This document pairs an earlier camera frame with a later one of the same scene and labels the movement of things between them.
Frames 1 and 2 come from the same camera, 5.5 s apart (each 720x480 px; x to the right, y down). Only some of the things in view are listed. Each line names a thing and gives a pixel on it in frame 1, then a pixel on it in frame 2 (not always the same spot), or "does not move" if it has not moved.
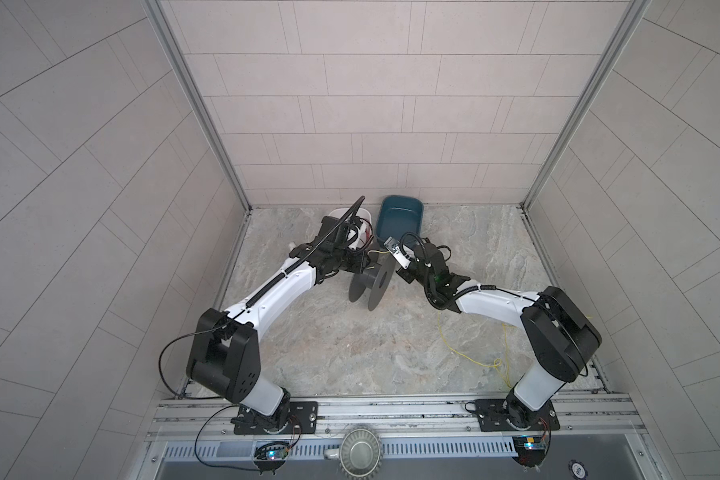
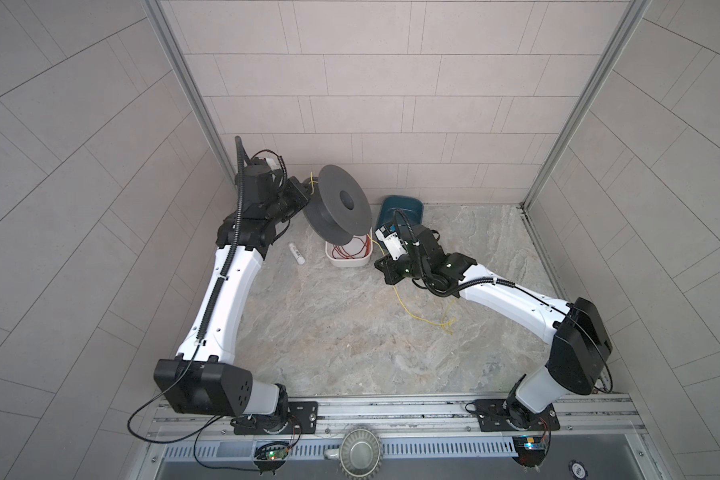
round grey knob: x=361 y=452 does not move
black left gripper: x=356 y=265 → x=296 y=199
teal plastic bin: x=399 y=214 does not move
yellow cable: x=498 y=361 → x=451 y=317
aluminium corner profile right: x=636 y=12 does not move
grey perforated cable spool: x=377 y=277 → x=340 y=206
